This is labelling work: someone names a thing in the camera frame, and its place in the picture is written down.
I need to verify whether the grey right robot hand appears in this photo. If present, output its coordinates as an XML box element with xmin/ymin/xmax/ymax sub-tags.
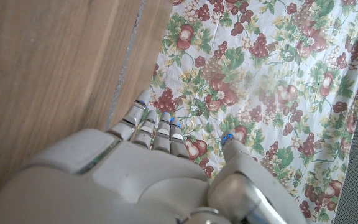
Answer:
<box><xmin>0</xmin><ymin>89</ymin><xmax>308</xmax><ymax>224</ymax></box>

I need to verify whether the fruit print backdrop cloth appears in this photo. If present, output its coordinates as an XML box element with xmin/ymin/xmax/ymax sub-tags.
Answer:
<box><xmin>149</xmin><ymin>0</ymin><xmax>358</xmax><ymax>223</ymax></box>

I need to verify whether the grey tape outline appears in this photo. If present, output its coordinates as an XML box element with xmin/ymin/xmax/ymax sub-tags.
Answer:
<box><xmin>104</xmin><ymin>0</ymin><xmax>146</xmax><ymax>131</ymax></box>

